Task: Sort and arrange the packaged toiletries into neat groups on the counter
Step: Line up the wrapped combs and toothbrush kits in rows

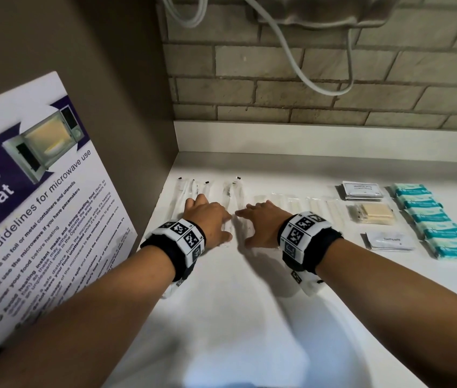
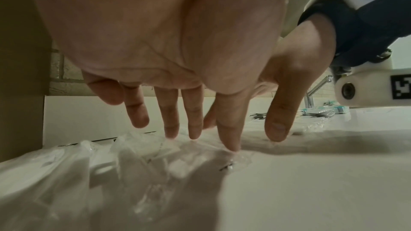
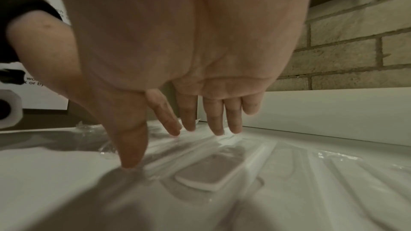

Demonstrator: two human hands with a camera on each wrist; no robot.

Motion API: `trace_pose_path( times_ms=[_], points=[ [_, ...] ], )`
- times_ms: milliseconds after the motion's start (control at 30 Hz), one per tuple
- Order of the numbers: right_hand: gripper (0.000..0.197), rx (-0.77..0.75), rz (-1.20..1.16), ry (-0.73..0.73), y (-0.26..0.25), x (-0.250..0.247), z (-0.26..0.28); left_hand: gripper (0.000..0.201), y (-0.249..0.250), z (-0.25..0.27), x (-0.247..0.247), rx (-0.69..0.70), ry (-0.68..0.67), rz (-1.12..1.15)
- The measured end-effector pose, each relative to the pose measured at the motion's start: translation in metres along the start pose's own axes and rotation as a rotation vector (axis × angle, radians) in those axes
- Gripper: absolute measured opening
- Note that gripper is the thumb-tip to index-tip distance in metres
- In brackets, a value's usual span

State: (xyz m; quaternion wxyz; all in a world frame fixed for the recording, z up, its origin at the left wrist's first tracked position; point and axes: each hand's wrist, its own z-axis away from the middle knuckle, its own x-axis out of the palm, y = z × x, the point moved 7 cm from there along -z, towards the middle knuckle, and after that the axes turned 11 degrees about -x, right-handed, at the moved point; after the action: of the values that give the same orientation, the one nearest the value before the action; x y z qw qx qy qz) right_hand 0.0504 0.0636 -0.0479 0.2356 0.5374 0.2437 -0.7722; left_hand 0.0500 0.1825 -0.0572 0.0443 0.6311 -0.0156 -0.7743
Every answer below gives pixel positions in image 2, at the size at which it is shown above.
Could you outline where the person's right hand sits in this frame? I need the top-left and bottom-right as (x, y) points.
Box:
(256, 14), (337, 142)

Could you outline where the person's left hand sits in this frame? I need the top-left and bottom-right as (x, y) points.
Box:
(25, 0), (292, 152)

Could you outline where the pile of clear plastic bags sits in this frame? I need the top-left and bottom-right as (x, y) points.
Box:
(0, 130), (226, 231)

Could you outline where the steel faucet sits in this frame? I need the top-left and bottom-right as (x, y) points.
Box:
(303, 74), (335, 110)

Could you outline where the black right wristband with markers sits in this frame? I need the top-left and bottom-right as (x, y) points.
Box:
(298, 0), (411, 67)

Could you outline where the white backsplash upstand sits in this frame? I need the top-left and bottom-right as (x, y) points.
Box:
(43, 95), (309, 148)

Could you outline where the dark brown side panel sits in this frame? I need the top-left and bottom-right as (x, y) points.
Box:
(0, 0), (53, 163)

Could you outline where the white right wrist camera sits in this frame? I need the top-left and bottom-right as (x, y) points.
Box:
(332, 50), (411, 108)

